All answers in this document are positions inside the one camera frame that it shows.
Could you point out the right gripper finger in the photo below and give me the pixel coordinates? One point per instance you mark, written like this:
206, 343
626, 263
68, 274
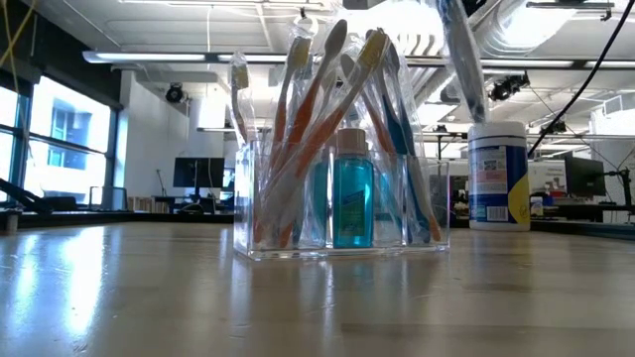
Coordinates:
475, 6

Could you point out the clear acrylic organizer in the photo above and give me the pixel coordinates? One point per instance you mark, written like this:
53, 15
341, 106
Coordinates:
441, 218

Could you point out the black ceiling spotlight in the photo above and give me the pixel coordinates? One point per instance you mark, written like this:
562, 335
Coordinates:
174, 93
506, 88

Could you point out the white-lidded wipes canister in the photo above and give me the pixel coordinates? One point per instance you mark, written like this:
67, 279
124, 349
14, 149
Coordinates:
496, 178

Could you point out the black computer monitor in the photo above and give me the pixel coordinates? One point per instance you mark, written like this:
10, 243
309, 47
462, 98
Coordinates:
583, 176
196, 172

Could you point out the large office window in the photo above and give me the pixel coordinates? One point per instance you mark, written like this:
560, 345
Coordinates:
69, 149

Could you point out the silver ribbed air duct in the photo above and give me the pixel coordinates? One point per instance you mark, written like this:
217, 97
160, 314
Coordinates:
496, 44

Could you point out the long ceiling light rail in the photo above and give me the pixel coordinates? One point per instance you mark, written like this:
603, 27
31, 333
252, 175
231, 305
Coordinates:
149, 56

